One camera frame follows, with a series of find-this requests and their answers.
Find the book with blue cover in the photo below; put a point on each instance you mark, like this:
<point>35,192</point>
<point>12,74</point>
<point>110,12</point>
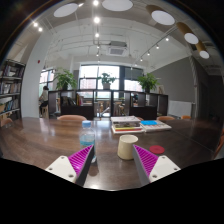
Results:
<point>154,125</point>

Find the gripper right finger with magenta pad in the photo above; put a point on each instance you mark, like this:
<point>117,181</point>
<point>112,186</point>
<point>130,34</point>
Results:
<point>150,167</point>

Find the red round coaster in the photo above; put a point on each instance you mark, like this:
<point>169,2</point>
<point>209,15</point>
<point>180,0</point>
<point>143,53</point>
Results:
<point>157,149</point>

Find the orange chair back right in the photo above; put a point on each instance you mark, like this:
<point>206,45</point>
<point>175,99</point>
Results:
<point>165,118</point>

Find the orange chair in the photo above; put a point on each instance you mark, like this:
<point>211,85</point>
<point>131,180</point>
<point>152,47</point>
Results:
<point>185,117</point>
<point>165,118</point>
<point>72,117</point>

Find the left potted plant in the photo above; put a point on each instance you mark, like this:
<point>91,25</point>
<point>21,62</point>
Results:
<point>64,79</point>

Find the stack of books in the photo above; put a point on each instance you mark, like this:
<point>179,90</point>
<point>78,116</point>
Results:
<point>126,124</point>

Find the cream ceramic cup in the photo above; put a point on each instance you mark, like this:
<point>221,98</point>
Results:
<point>125,146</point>

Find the dark low shelf unit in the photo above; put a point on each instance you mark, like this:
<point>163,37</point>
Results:
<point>107,103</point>

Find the tall bookshelf at left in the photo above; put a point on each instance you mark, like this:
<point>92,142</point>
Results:
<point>11,78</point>

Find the orange chair back left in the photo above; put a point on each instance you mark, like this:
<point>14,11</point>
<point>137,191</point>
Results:
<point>72,117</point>

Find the middle potted plant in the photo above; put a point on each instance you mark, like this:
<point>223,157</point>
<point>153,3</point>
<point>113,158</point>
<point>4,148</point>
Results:
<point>106,80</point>

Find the right potted plant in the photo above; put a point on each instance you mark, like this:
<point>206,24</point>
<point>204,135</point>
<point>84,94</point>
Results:
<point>148,82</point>

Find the ceiling air conditioner unit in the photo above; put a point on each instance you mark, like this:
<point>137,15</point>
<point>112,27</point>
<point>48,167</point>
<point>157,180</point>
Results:
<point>117,48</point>

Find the white radiator panel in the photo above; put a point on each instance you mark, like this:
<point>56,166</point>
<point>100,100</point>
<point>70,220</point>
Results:
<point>180,108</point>

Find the orange chair far right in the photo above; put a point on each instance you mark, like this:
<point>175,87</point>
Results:
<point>185,117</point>

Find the seated person in background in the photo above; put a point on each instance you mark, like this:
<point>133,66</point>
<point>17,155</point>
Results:
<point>44,98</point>

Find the clear plastic water bottle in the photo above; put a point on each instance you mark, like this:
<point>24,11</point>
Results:
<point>87,135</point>

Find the potted plant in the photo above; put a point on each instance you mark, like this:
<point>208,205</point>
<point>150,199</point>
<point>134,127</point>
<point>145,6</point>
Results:
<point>148,82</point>
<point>64,79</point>
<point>106,80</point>

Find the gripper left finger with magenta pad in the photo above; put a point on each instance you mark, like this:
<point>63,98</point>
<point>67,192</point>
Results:
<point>75,167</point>

